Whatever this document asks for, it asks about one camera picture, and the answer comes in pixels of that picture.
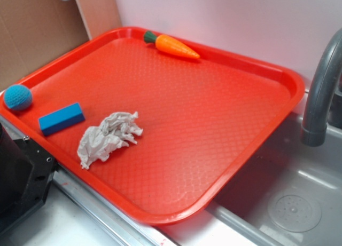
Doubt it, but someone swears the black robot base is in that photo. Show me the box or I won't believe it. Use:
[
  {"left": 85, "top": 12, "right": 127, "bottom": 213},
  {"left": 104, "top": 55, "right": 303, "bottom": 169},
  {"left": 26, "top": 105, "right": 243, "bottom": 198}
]
[{"left": 1, "top": 126, "right": 56, "bottom": 235}]

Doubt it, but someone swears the red plastic tray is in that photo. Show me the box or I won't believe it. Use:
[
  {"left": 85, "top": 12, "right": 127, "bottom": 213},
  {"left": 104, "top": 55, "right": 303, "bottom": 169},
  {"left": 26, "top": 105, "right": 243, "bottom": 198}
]
[{"left": 1, "top": 27, "right": 305, "bottom": 225}]

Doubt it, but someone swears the crumpled white paper towel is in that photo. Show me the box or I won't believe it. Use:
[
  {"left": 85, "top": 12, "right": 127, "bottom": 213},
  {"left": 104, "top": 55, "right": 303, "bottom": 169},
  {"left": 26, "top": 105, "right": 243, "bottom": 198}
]
[{"left": 77, "top": 112, "right": 143, "bottom": 170}]

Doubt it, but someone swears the orange toy carrot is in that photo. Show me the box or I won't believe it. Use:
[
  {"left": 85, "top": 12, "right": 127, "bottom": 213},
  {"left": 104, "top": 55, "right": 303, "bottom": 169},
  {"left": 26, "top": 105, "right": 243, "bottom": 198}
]
[{"left": 143, "top": 31, "right": 200, "bottom": 59}]

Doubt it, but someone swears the blue rectangular block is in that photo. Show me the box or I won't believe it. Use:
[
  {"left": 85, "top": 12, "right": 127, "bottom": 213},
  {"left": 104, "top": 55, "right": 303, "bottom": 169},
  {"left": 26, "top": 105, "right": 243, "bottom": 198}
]
[{"left": 38, "top": 103, "right": 85, "bottom": 136}]

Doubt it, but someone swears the grey plastic sink basin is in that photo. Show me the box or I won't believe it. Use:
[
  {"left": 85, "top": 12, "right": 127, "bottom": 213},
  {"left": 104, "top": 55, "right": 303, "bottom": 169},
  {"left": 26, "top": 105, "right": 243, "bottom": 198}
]
[{"left": 161, "top": 101, "right": 341, "bottom": 245}]

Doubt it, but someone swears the grey plastic faucet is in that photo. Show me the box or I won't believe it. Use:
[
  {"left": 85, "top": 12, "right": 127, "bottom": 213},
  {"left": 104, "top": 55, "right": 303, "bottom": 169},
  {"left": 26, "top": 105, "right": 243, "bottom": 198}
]
[{"left": 300, "top": 30, "right": 341, "bottom": 147}]

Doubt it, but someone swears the blue knitted ball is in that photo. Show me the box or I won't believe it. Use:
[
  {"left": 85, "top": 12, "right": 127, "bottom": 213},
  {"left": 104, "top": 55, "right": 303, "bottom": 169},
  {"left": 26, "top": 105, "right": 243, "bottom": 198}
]
[{"left": 4, "top": 84, "right": 33, "bottom": 111}]

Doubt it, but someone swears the brown cardboard panel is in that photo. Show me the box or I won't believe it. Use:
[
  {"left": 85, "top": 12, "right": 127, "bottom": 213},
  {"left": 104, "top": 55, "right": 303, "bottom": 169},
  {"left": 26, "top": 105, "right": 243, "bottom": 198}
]
[{"left": 1, "top": 0, "right": 122, "bottom": 90}]

